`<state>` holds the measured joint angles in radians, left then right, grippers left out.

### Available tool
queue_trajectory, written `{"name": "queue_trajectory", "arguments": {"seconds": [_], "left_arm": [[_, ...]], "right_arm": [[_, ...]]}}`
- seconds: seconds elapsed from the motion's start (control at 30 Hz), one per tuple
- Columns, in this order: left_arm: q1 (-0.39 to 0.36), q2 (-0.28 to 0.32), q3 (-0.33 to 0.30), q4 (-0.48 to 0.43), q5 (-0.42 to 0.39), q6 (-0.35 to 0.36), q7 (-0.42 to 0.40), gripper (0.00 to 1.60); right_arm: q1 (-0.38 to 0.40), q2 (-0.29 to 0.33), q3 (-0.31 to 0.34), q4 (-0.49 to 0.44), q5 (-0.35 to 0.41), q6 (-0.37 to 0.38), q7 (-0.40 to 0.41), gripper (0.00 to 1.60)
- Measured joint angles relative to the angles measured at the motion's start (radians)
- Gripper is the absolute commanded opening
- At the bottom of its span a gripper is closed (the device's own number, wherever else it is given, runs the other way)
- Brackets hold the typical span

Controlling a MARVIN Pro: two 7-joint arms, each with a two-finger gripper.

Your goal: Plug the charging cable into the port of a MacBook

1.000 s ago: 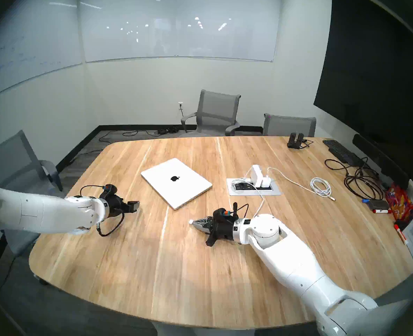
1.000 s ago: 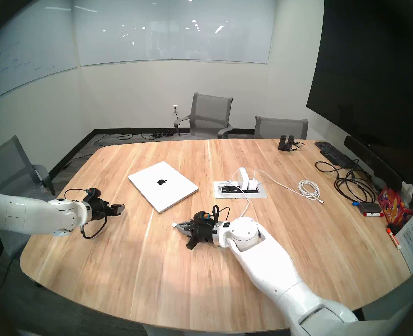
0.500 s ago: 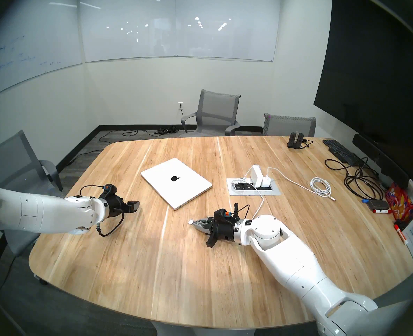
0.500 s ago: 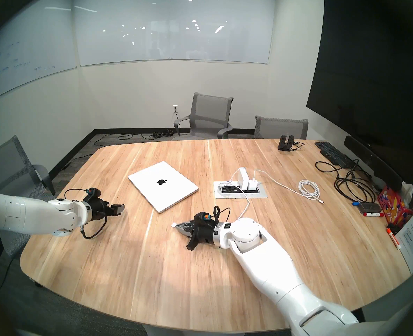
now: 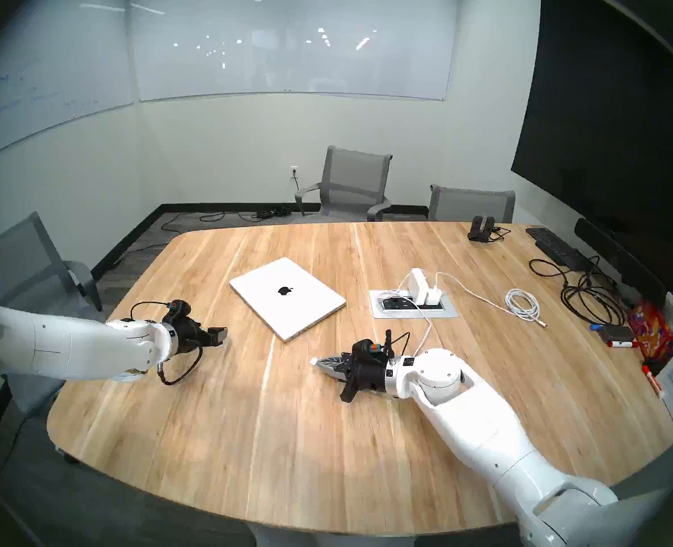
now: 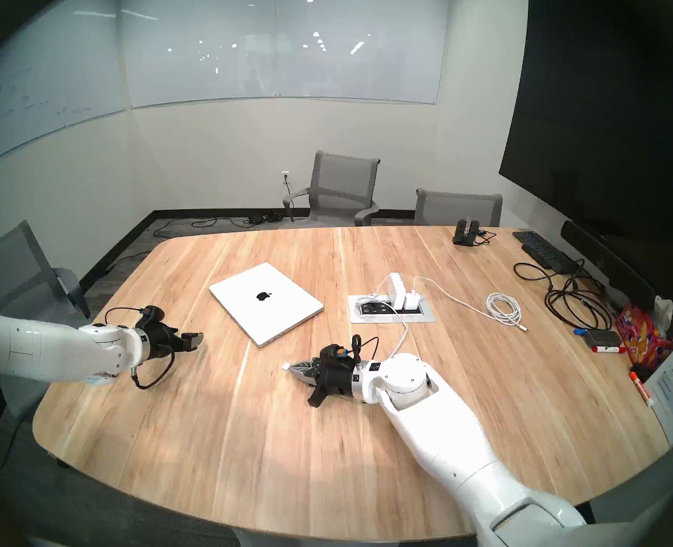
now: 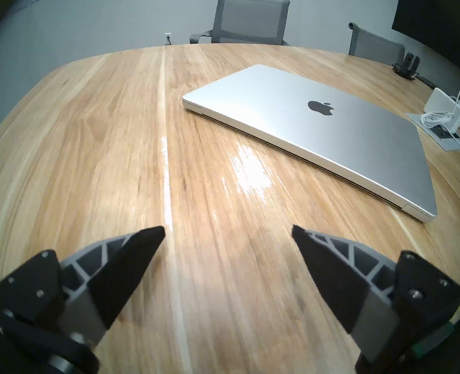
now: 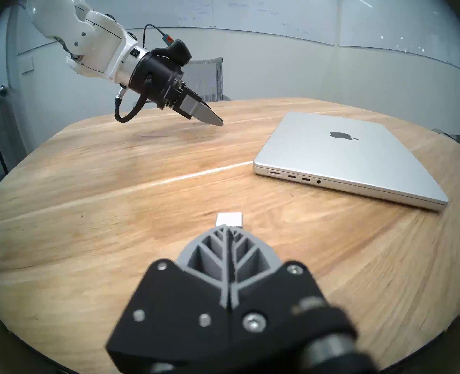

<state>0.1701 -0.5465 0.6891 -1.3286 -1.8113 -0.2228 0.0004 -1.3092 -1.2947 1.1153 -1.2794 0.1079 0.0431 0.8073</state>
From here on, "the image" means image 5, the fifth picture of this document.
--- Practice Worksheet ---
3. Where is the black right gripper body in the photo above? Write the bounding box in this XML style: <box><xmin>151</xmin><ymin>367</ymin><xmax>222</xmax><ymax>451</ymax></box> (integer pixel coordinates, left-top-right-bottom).
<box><xmin>340</xmin><ymin>354</ymin><xmax>396</xmax><ymax>403</ymax></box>

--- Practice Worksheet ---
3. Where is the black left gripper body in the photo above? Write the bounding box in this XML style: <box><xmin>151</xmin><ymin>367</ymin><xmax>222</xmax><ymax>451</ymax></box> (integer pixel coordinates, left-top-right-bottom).
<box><xmin>167</xmin><ymin>318</ymin><xmax>209</xmax><ymax>356</ymax></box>

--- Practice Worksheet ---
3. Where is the white MagSafe charging cable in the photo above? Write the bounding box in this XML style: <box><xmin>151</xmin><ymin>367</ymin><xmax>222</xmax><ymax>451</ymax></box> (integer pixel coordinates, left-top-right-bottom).
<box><xmin>309</xmin><ymin>270</ymin><xmax>431</xmax><ymax>368</ymax></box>

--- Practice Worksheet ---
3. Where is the silver MacBook laptop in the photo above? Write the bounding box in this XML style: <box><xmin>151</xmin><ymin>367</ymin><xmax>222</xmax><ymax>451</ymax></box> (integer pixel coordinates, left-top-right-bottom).
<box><xmin>228</xmin><ymin>257</ymin><xmax>347</xmax><ymax>343</ymax></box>

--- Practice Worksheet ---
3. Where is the black controller charging dock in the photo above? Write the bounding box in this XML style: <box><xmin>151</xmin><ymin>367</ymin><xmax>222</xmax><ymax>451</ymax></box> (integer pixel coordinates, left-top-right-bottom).
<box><xmin>468</xmin><ymin>214</ymin><xmax>495</xmax><ymax>243</ymax></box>

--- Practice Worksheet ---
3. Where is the silver table outlet box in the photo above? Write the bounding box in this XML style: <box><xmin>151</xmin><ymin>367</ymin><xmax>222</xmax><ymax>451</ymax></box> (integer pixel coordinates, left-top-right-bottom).
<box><xmin>369</xmin><ymin>289</ymin><xmax>458</xmax><ymax>319</ymax></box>

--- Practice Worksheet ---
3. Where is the large white power adapter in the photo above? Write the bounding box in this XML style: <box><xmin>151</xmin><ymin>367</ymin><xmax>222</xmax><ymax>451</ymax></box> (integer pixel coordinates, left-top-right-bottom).
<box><xmin>409</xmin><ymin>268</ymin><xmax>431</xmax><ymax>306</ymax></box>

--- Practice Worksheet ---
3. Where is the grey mesh office chair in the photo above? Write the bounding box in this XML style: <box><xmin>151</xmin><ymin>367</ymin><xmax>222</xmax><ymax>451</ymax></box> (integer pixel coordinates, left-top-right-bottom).
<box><xmin>295</xmin><ymin>145</ymin><xmax>393</xmax><ymax>222</ymax></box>
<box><xmin>428</xmin><ymin>184</ymin><xmax>516</xmax><ymax>223</ymax></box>
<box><xmin>0</xmin><ymin>211</ymin><xmax>103</xmax><ymax>464</ymax></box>

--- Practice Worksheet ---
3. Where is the black keyboard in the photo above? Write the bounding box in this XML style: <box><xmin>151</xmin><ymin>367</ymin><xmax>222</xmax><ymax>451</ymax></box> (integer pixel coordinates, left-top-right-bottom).
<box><xmin>526</xmin><ymin>227</ymin><xmax>594</xmax><ymax>270</ymax></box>

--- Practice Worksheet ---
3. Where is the black video bar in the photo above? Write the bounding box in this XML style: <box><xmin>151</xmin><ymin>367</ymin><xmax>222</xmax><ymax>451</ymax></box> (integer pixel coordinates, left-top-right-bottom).
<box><xmin>574</xmin><ymin>217</ymin><xmax>668</xmax><ymax>307</ymax></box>

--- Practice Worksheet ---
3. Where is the orange whiteboard marker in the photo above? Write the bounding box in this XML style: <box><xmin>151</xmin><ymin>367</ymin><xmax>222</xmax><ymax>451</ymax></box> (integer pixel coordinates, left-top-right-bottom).
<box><xmin>643</xmin><ymin>365</ymin><xmax>665</xmax><ymax>399</ymax></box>

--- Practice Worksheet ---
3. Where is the colourful snack bag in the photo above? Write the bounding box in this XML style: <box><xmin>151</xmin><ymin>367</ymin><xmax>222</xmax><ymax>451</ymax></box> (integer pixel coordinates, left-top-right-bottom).
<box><xmin>627</xmin><ymin>292</ymin><xmax>673</xmax><ymax>358</ymax></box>

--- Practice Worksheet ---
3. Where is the glass whiteboard with writing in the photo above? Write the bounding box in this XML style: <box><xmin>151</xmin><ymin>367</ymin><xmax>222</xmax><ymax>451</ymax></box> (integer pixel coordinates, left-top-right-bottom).
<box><xmin>0</xmin><ymin>0</ymin><xmax>138</xmax><ymax>168</ymax></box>

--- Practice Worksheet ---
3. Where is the blank glass whiteboard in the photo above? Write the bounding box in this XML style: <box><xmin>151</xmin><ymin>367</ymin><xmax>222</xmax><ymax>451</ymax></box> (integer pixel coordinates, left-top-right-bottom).
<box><xmin>129</xmin><ymin>0</ymin><xmax>460</xmax><ymax>102</ymax></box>

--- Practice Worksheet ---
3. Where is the large black TV screen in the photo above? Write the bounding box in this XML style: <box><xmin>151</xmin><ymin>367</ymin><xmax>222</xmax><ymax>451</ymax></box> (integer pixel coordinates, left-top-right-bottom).
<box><xmin>510</xmin><ymin>0</ymin><xmax>673</xmax><ymax>319</ymax></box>

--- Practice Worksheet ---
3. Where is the thin left camera cable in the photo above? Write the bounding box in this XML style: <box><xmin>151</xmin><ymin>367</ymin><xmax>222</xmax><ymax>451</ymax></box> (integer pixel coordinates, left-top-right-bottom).
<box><xmin>130</xmin><ymin>301</ymin><xmax>172</xmax><ymax>320</ymax></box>

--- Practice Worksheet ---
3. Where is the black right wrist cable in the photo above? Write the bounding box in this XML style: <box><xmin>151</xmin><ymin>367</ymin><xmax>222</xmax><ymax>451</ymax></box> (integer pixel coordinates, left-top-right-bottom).
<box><xmin>382</xmin><ymin>329</ymin><xmax>411</xmax><ymax>360</ymax></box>

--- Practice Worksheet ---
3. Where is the thick black left wrist cable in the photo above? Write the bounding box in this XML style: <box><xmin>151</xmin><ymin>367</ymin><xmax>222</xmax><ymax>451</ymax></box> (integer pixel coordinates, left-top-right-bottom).
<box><xmin>155</xmin><ymin>346</ymin><xmax>203</xmax><ymax>386</ymax></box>

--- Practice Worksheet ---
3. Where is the black floor cable bundle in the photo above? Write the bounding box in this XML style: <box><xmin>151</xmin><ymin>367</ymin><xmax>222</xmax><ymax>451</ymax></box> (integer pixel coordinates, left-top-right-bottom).
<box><xmin>161</xmin><ymin>206</ymin><xmax>294</xmax><ymax>233</ymax></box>

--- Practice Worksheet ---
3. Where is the coiled white USB cable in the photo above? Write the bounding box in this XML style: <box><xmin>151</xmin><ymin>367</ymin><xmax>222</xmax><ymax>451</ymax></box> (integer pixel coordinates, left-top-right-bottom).
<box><xmin>436</xmin><ymin>272</ymin><xmax>548</xmax><ymax>328</ymax></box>

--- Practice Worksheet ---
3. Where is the white table pedestal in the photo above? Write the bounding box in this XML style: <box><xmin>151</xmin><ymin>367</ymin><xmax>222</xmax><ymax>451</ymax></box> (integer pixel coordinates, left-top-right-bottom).
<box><xmin>246</xmin><ymin>522</ymin><xmax>423</xmax><ymax>547</ymax></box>

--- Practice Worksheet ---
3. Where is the tangled black cable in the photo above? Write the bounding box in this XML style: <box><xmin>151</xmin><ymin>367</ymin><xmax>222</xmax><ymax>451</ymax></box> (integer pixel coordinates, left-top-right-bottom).
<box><xmin>529</xmin><ymin>255</ymin><xmax>628</xmax><ymax>326</ymax></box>

